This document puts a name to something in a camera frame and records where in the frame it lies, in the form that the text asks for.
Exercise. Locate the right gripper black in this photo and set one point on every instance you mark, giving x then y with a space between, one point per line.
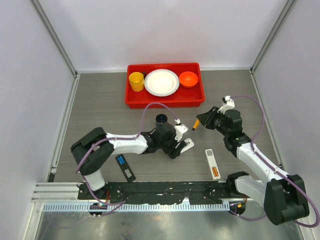
206 119

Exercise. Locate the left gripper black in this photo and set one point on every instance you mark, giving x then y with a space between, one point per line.
175 142

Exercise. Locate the white remote control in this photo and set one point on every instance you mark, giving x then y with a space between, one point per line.
188 145

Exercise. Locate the orange handled screwdriver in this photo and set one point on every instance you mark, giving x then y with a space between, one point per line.
194 127

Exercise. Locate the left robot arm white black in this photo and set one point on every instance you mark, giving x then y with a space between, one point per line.
91 151

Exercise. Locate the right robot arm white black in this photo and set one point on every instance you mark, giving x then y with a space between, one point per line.
279 193

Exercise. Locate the white remote orange batteries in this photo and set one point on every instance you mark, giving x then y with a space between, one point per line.
211 160

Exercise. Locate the black remote blue batteries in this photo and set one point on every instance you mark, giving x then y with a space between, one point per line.
126 170

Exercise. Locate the dark blue ceramic mug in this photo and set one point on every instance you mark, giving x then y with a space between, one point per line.
161 123

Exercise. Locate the orange AAA battery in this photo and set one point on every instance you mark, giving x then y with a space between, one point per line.
215 172

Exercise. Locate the red plastic tray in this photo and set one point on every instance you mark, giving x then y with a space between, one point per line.
183 97

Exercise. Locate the orange plastic bowl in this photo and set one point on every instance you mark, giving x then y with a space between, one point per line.
188 79

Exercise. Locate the white paper plate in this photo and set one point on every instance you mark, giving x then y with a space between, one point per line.
161 82

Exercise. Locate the blue AAA battery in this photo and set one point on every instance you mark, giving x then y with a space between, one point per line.
121 160

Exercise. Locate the yellow plastic cup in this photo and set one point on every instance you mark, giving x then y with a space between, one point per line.
136 81

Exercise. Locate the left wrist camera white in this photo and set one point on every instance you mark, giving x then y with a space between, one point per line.
180 130

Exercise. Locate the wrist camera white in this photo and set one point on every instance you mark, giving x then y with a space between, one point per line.
180 130
227 104

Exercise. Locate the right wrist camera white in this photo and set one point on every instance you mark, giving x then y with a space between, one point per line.
227 104

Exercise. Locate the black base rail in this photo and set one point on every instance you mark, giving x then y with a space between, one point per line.
167 192

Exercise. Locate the white slotted cable duct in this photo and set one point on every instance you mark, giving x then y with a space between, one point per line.
89 207

